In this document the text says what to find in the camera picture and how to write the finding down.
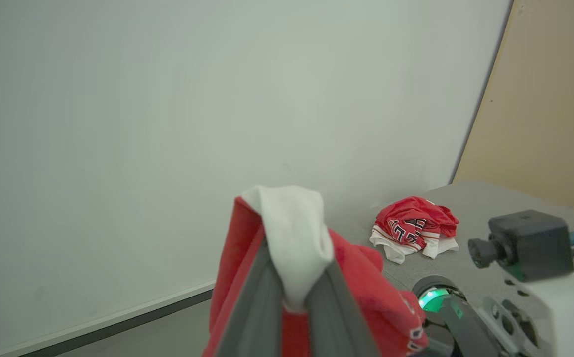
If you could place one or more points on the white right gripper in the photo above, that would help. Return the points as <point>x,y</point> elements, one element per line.
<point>559,317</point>

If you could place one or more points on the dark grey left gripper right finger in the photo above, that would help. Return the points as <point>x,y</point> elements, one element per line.
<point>339,322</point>

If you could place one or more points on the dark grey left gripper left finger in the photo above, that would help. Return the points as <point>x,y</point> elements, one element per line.
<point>252,312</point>

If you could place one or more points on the red garment with white cuff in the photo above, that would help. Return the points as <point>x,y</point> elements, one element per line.
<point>361,277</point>

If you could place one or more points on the red jersey with black lettering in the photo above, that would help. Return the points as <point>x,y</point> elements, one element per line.
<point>411,213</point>

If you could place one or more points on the white and black baseboard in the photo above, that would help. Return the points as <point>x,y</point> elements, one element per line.
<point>118,320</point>

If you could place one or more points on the beige wooden panel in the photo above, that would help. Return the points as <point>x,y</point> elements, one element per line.
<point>549,99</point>

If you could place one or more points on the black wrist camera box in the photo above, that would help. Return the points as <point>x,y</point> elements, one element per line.
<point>530,243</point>

